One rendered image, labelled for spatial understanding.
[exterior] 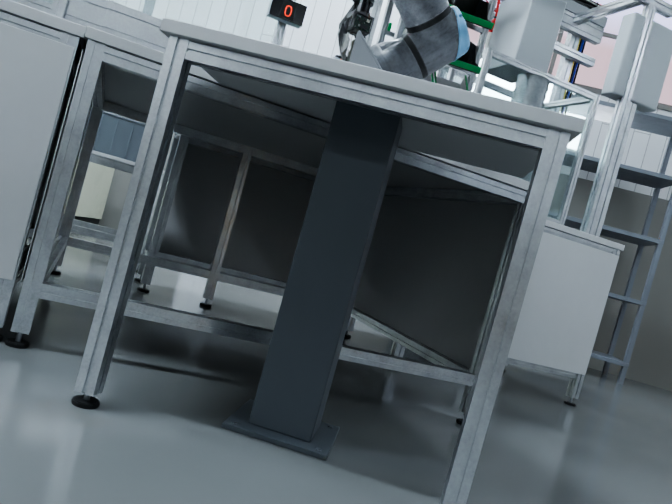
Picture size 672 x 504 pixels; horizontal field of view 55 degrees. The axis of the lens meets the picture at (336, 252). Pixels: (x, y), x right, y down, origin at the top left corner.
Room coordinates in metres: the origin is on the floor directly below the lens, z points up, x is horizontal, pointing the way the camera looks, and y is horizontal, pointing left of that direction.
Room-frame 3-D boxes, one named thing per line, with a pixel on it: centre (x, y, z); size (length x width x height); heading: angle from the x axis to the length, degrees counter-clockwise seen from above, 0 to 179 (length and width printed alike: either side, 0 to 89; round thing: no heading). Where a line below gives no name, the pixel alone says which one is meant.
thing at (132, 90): (2.58, 0.32, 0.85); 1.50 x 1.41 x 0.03; 111
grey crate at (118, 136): (3.87, 1.47, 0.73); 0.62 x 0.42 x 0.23; 111
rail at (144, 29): (1.93, 0.37, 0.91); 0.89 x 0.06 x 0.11; 111
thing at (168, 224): (3.67, -0.08, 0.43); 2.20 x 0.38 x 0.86; 111
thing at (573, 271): (3.39, -0.77, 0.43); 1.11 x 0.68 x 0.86; 111
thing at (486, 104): (1.67, 0.00, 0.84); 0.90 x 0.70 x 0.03; 83
